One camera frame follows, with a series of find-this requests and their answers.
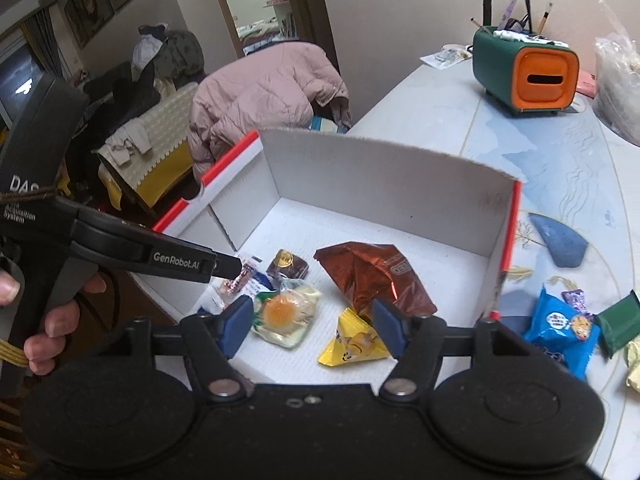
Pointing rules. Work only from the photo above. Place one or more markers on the cream snack packet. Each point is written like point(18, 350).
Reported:
point(635, 365)

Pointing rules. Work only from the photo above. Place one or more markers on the small brown cake packet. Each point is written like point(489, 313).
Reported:
point(286, 264)

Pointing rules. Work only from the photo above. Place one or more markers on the copper foil snack bag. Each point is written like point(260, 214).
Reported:
point(370, 275)

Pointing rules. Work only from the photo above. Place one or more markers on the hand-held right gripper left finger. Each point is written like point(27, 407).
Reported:
point(237, 325)

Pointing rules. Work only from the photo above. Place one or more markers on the red cardboard box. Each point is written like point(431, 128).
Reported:
point(375, 185)

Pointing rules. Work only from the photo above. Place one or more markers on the pink puffer jacket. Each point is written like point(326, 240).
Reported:
point(260, 95)

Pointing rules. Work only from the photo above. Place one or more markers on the wooden door frame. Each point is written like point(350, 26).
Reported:
point(320, 10)

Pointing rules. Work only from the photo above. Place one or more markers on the loose papers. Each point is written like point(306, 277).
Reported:
point(445, 56)

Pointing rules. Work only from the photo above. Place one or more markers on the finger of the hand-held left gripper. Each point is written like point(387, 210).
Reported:
point(175, 260)

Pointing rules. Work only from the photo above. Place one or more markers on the clear yellow pastry packet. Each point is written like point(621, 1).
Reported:
point(282, 315)

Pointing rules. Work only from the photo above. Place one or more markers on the white and blue packet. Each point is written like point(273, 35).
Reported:
point(252, 282)

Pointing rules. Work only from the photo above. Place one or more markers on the clear plastic bag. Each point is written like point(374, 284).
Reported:
point(620, 90)

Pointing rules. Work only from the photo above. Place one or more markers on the yellow snack packet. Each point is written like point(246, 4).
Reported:
point(350, 345)

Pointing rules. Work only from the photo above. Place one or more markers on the blue cookie packet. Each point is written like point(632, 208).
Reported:
point(560, 327)

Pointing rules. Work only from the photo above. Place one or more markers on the small purple candy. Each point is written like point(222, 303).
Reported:
point(576, 301)

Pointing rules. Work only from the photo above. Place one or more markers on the pile of dark clothes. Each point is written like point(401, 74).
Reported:
point(175, 52)

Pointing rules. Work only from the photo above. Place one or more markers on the pink book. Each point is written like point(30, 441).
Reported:
point(586, 84)

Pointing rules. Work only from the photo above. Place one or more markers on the green and orange desk organiser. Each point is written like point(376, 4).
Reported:
point(495, 65)

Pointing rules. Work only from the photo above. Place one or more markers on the beige cloth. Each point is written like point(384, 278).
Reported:
point(127, 140)

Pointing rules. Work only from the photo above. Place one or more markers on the thin wooden brush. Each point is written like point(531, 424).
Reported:
point(477, 23)

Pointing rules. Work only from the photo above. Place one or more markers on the person's left hand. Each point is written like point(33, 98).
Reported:
point(60, 320)

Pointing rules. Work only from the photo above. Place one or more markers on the calligraphy brush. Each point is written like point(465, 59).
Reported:
point(526, 5)
point(545, 17)

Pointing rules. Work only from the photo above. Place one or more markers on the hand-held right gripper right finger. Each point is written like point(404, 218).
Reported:
point(387, 330)

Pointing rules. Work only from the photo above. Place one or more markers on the blue bag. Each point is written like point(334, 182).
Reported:
point(325, 124)

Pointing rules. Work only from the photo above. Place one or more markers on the dark green packet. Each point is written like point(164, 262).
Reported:
point(620, 327)

